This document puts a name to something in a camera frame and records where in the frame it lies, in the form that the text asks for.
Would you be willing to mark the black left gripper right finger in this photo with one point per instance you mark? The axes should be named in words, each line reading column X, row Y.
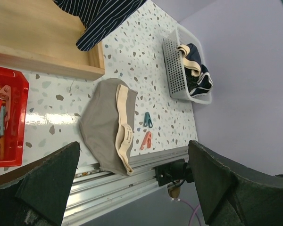
column 231, row 194

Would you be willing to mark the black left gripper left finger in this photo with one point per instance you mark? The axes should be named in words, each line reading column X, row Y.
column 37, row 193

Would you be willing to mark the pink clothespin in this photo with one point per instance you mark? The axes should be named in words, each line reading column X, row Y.
column 146, row 141

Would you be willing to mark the beige grey underwear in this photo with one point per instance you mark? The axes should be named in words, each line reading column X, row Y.
column 107, row 125

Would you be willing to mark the teal clothespin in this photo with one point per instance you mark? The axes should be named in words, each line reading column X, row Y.
column 147, row 120

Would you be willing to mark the navy striped underwear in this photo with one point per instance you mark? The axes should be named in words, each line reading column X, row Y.
column 99, row 17

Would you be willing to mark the red clothespin bin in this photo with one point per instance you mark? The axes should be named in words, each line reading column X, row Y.
column 14, row 89

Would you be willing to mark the pile of clothes in basket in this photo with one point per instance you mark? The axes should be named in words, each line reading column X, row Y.
column 197, row 75

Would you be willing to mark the white laundry basket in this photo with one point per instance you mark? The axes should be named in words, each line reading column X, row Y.
column 176, row 78

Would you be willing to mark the wooden clothes rack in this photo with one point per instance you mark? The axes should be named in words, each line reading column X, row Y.
column 37, row 35

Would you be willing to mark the aluminium table rail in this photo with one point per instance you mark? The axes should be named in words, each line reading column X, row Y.
column 95, row 193

